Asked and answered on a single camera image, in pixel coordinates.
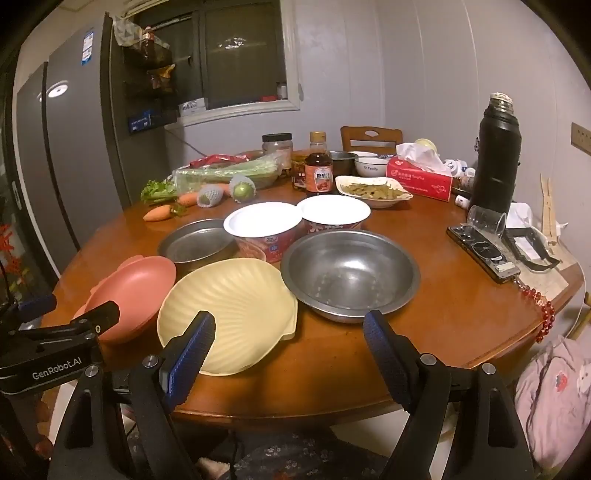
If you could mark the glass door cabinet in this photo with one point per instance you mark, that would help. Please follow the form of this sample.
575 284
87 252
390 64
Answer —
18 207

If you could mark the pale yellow round object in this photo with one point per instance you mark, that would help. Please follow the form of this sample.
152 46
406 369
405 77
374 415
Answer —
425 144

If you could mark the small white jar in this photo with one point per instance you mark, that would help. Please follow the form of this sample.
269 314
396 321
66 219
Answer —
281 90

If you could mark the white paper noodle bowl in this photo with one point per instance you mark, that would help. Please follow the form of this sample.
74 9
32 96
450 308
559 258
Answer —
261 221
332 212

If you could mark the bottle with red cap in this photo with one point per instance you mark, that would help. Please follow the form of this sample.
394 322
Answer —
148 44

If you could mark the black thermos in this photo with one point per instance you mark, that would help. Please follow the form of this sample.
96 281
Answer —
494 161

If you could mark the plastic jar black lid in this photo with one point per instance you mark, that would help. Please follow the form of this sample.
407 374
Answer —
277 147

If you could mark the window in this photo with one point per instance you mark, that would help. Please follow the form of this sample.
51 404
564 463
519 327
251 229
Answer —
240 55

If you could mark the white dish of pickled greens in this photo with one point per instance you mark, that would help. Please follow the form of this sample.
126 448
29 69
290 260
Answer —
369 190

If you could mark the bagged celery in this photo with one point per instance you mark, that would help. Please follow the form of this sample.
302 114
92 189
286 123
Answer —
221 175

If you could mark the wooden chair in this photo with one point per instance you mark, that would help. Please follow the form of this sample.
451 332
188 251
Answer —
351 138

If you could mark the white paper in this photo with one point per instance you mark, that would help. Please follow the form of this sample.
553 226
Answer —
521 214

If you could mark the dark floral cloth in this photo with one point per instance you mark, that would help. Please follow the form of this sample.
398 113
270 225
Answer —
300 457

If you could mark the white pill bottle blue print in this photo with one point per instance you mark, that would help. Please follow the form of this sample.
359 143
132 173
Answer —
455 166

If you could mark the shallow steel plate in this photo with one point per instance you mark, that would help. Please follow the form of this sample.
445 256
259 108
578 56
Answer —
194 244

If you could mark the white bowl blue print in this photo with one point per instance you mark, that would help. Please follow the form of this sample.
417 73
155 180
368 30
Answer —
371 168

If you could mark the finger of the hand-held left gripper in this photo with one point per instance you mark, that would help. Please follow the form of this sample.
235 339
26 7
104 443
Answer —
39 303
104 316

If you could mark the red snack packet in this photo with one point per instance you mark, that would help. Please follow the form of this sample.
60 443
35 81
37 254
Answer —
217 160

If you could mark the blue box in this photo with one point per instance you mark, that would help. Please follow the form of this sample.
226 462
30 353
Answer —
143 121

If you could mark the black fridge side rack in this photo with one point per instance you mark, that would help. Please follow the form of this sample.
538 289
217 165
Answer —
147 74

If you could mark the steel pot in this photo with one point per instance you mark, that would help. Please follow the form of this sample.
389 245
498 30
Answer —
341 161

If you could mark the cracked black phone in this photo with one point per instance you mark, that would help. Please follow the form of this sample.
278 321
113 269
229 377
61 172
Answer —
485 254

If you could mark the red tissue box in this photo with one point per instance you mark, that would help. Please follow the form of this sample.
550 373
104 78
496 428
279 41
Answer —
415 182

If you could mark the brown sauce bottle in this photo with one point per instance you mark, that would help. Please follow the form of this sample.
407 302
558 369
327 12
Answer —
318 177

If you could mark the green fruit in foam net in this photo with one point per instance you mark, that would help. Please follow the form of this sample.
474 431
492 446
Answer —
242 190

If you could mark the steel bowl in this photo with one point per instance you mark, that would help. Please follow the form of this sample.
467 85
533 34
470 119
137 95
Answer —
351 272

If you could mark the glass jar red label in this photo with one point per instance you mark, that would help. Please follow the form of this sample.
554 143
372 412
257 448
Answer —
298 175

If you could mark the crumpled white tissue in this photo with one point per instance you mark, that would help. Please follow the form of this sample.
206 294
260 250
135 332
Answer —
420 154

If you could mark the pink garment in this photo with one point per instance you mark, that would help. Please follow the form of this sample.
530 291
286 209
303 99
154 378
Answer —
554 397

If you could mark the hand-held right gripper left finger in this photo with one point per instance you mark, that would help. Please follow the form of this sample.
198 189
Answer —
189 355

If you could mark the wooden slats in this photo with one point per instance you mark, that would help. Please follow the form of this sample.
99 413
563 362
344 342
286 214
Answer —
548 212

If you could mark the small white bottle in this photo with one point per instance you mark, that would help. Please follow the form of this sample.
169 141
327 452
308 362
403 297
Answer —
462 200

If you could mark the white ceramic bowl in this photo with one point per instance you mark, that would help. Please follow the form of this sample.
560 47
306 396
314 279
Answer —
364 154

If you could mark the clear glass cup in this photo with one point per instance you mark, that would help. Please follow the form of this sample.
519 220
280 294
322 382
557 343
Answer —
487 221

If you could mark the yellow shell-shaped plate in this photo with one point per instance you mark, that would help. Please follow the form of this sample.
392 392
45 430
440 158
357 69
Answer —
231 304

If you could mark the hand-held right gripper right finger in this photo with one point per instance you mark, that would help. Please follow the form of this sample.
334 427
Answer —
385 355

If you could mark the white box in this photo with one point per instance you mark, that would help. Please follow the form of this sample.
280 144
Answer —
193 107

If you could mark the wall outlet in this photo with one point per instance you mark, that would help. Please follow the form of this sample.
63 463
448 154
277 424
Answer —
581 138

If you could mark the grey refrigerator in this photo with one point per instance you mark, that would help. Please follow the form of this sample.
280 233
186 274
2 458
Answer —
78 161

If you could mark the fruit in white foam net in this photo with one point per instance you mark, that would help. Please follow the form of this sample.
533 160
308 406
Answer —
208 196

